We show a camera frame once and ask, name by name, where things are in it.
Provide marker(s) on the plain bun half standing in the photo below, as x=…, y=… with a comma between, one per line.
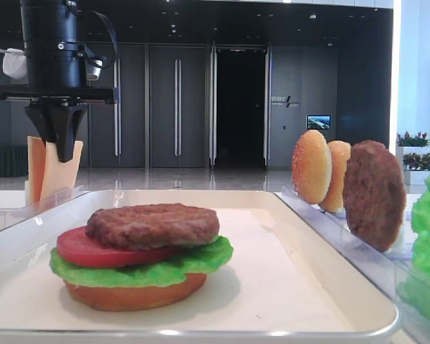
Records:
x=340, y=152

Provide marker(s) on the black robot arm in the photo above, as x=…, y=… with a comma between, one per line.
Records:
x=44, y=25

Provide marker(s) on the flower planter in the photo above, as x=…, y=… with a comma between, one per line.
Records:
x=411, y=143
x=416, y=168

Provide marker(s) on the red tomato slice on stack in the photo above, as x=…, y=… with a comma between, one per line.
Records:
x=76, y=247

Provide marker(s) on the wall mounted display screen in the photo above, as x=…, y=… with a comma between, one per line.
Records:
x=318, y=122

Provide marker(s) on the clear left long rail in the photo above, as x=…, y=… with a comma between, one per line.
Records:
x=21, y=215

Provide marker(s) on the orange cheese slice front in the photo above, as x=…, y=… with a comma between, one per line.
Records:
x=57, y=175

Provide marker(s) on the orange cheese slice rear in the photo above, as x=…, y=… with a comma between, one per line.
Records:
x=36, y=167

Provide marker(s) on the green lettuce leaf standing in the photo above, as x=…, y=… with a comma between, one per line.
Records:
x=428, y=229

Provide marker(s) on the green lettuce leaf on stack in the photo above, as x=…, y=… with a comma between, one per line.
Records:
x=197, y=260

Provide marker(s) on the brown meat patty on stack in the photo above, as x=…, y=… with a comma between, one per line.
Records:
x=147, y=227

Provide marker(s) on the upper flower planter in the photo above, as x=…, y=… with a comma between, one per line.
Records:
x=411, y=143

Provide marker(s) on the bottom bun on tray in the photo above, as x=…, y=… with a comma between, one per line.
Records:
x=126, y=299

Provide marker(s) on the lower flower planter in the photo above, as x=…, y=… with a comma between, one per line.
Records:
x=416, y=168

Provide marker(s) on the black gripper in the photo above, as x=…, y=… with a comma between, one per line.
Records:
x=61, y=75

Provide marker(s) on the white cloth wrap on cable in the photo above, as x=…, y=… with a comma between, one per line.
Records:
x=14, y=63

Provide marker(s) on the white rectangular serving tray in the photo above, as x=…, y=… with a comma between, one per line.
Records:
x=284, y=283

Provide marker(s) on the orange cheese slice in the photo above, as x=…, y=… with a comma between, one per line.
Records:
x=36, y=167
x=57, y=175

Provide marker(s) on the brown meat patty standing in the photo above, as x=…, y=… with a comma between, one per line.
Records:
x=374, y=194

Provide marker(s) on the sesame bun half standing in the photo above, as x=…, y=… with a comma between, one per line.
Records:
x=311, y=167

